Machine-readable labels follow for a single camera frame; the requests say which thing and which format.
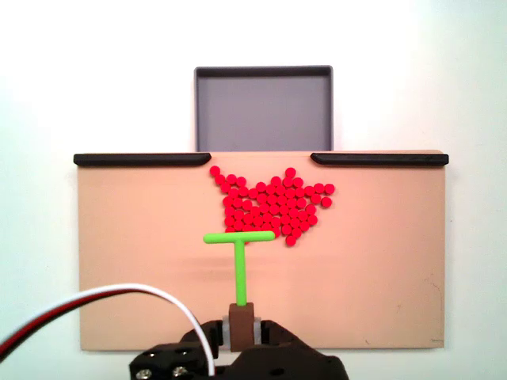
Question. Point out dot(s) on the beige work board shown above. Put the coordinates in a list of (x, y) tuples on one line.
[(356, 277)]

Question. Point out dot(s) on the black edge rail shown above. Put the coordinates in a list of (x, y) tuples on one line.
[(138, 159), (380, 159)]

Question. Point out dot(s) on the grey square tray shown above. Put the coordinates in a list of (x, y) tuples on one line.
[(263, 111)]

